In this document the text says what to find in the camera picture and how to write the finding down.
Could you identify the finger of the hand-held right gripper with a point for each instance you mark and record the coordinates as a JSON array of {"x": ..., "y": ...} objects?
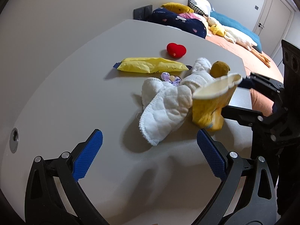
[
  {"x": 243, "y": 116},
  {"x": 260, "y": 80}
]

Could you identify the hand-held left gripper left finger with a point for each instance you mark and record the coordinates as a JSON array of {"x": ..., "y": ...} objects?
[{"x": 88, "y": 154}]

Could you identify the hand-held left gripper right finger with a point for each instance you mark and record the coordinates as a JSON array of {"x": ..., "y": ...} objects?
[{"x": 212, "y": 154}]

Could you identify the yellow paper cup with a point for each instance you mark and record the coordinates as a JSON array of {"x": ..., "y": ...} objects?
[{"x": 208, "y": 112}]

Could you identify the brown plush ball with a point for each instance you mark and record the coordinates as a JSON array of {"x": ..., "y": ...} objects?
[{"x": 219, "y": 68}]

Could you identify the white quilted cloth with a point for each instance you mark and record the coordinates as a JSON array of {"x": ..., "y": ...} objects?
[{"x": 164, "y": 107}]

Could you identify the purple pacifier toy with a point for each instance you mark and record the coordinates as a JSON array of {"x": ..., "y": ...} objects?
[{"x": 166, "y": 76}]

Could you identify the red heart plush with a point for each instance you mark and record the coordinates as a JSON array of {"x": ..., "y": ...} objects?
[{"x": 175, "y": 49}]

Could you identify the yellow snack packet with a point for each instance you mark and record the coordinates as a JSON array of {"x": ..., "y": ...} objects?
[{"x": 145, "y": 65}]

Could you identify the bed with orange sheet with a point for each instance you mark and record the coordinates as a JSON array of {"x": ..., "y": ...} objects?
[{"x": 234, "y": 46}]

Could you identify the white goose plush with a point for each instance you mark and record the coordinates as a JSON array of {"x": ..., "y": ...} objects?
[{"x": 239, "y": 36}]

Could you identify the teal long cushion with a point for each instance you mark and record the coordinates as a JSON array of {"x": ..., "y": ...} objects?
[{"x": 234, "y": 21}]

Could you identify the yellow duck plush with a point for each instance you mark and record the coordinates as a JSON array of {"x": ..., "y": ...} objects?
[{"x": 218, "y": 29}]

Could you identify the white door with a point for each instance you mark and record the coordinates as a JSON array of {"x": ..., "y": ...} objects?
[{"x": 274, "y": 11}]

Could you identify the metal desk grommet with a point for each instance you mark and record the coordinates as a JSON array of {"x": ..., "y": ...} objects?
[{"x": 14, "y": 145}]

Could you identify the pink white blanket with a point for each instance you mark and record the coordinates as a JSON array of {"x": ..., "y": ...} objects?
[{"x": 194, "y": 16}]

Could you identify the patchwork checkered pillow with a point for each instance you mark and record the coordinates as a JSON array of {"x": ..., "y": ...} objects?
[{"x": 201, "y": 3}]

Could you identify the dark navy patterned pillow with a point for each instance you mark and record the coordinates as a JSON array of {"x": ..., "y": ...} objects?
[{"x": 178, "y": 21}]

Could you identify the mustard yellow plush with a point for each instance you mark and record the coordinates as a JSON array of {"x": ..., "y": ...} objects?
[{"x": 175, "y": 6}]

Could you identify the black wall socket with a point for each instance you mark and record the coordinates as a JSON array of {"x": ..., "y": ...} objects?
[{"x": 141, "y": 13}]

